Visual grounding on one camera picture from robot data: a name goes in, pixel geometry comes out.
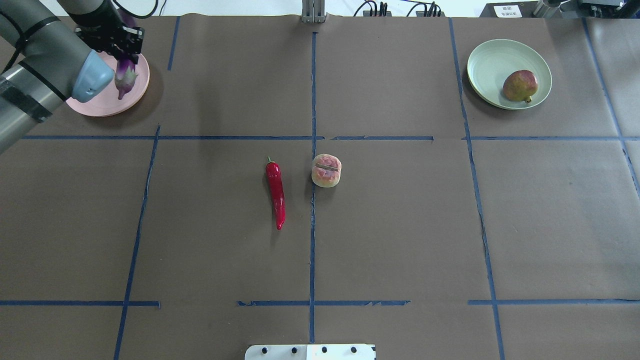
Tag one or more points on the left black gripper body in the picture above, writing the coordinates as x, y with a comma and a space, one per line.
99, 23

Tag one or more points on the purple eggplant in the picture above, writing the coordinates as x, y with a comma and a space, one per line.
125, 75

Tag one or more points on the red chili pepper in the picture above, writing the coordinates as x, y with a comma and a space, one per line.
274, 179

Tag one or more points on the pink-green peach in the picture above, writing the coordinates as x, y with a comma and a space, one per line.
326, 170

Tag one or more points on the red-yellow pomegranate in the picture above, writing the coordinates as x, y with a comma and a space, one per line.
520, 86

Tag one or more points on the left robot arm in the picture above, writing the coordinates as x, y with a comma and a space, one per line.
52, 63

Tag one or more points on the pink plate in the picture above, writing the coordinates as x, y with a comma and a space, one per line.
106, 103

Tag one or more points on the light green plate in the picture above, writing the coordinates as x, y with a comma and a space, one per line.
490, 64

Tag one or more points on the white label card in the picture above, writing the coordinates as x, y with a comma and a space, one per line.
507, 11

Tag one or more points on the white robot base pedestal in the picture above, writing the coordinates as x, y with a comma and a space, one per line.
337, 351

